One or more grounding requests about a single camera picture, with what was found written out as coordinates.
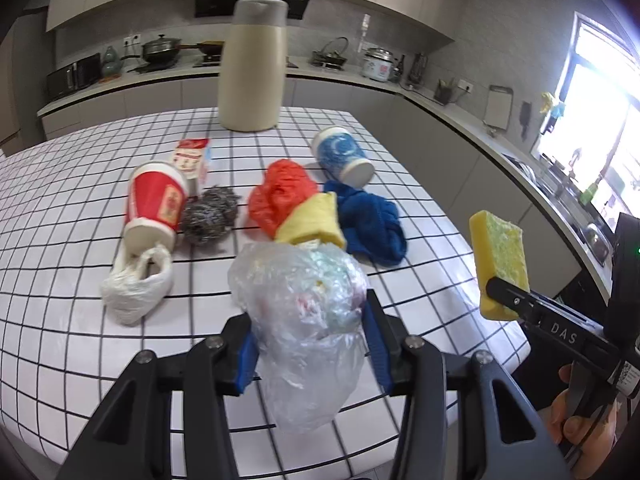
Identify green ceramic vase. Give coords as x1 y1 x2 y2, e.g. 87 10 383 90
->
101 46 122 78

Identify steel wool scrubber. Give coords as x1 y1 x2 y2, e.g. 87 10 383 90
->
180 185 240 246

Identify black microwave oven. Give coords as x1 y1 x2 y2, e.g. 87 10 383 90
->
46 52 102 101

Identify black utensil rack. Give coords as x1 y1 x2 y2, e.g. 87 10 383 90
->
407 52 428 86

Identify red plastic bag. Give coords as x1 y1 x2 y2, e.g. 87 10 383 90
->
248 159 319 238

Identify white grid-pattern table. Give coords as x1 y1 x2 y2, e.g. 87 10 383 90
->
0 105 531 461

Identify clear plastic bag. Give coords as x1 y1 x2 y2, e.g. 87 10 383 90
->
227 241 371 435

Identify white rice cooker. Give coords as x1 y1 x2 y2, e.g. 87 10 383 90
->
361 47 393 82

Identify white plastic bag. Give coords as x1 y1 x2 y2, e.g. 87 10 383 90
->
100 246 175 326

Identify beige cutting board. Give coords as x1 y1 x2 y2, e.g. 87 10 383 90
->
484 85 514 133

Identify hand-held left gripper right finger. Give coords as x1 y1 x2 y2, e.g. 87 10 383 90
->
364 287 586 480

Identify red and white carton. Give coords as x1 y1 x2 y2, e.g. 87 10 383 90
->
167 137 213 196

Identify yellow sponge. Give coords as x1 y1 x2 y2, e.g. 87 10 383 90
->
468 210 531 322

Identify black pot with lid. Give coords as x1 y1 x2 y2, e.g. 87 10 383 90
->
120 34 183 66

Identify person's right hand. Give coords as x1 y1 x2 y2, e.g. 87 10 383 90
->
542 362 626 480

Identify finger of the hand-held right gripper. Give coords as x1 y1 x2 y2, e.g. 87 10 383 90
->
486 276 543 323

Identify beige thermos jug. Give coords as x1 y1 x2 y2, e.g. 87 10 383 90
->
218 0 290 133

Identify blue and white paper cup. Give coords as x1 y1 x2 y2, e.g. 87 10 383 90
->
311 127 376 188

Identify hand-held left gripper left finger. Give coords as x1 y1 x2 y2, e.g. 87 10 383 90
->
55 312 261 480

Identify kitchen window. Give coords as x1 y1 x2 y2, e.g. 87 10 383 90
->
532 12 640 233

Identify yellow rubber gloves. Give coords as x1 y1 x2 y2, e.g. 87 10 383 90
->
539 91 566 121

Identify kitchen sink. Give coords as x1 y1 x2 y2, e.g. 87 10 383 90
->
505 155 601 241

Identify yellow cloth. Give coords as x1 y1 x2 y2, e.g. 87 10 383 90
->
274 192 347 251

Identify blue cloth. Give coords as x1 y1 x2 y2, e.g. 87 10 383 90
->
322 180 408 263

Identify red paper cup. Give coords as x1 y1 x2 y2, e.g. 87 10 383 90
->
122 161 190 252

